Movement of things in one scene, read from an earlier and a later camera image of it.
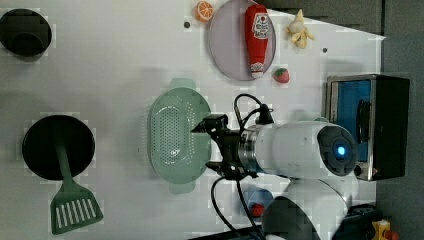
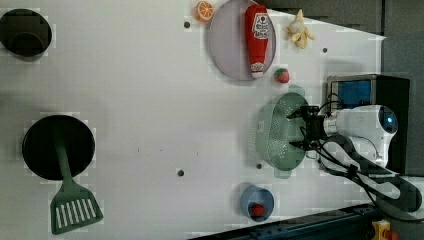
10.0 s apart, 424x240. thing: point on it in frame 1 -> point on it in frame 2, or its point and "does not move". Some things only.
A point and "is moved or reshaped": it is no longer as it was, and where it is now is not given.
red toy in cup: [257, 210] does not move
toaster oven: [374, 109] does not move
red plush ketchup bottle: [257, 27] does not move
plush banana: [298, 31] does not move
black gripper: [231, 142] -> [315, 127]
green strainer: [177, 155] is moved or reshaped
